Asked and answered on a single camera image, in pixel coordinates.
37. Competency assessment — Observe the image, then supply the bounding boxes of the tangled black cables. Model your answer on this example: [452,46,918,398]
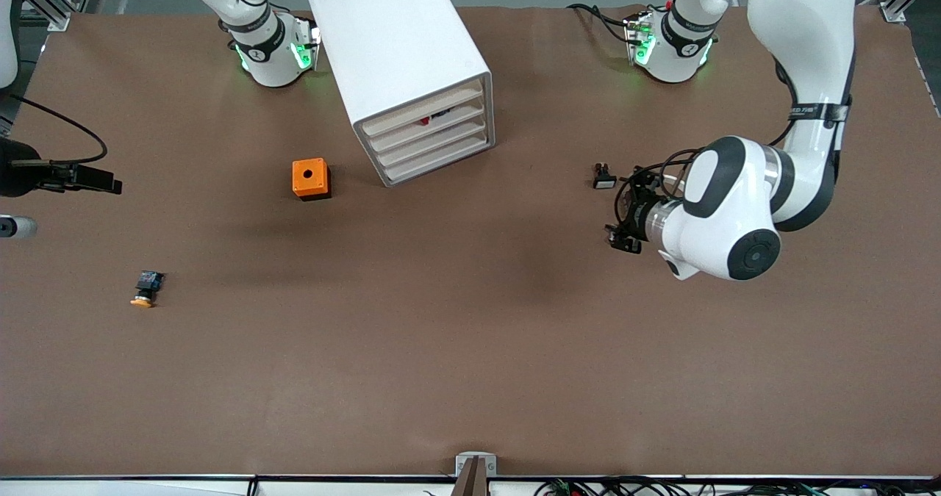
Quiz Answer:
[535,476,941,496]

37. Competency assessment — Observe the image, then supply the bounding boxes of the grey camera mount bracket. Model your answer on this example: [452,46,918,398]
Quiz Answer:
[452,452,498,496]

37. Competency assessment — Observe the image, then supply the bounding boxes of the black left base cable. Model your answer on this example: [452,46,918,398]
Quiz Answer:
[566,2,637,46]

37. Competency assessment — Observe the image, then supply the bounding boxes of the orange button enclosure box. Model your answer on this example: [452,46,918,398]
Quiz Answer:
[292,158,332,201]

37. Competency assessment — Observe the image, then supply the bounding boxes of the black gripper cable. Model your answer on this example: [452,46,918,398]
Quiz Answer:
[616,55,855,221]
[0,92,110,167]

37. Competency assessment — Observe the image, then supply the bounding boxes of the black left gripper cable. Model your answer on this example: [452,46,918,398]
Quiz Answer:
[616,55,855,221]

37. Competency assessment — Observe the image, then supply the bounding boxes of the yellow push button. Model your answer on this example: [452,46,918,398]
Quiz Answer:
[130,270,166,309]

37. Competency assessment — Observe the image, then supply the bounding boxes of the white drawer cabinet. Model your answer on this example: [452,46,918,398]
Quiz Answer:
[308,0,495,188]

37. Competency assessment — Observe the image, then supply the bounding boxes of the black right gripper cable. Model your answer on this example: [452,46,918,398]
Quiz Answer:
[0,92,110,167]

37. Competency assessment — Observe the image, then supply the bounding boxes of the white table edge rail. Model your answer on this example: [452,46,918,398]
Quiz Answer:
[0,474,941,496]

